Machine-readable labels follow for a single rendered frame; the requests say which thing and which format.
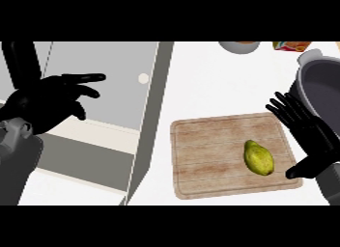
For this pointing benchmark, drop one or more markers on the wooden cutting board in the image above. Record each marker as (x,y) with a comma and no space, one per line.
(233,154)

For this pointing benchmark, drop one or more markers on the large flat grey door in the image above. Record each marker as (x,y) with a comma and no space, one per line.
(131,106)

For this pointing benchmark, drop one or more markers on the orange printed box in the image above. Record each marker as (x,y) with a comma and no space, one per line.
(292,45)

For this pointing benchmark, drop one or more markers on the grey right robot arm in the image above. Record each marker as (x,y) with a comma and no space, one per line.
(337,185)

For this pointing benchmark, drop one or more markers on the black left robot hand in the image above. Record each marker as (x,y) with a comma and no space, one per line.
(39,103)

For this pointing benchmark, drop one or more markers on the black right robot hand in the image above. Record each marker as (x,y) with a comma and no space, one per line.
(311,128)

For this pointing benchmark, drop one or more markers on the grey metal pot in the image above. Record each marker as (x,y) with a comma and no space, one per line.
(327,93)

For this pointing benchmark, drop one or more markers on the green pear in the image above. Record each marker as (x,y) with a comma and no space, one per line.
(259,157)

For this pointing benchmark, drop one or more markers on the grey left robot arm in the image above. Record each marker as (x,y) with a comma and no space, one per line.
(8,160)

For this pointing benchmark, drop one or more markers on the grey bowl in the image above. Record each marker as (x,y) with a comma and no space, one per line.
(240,47)

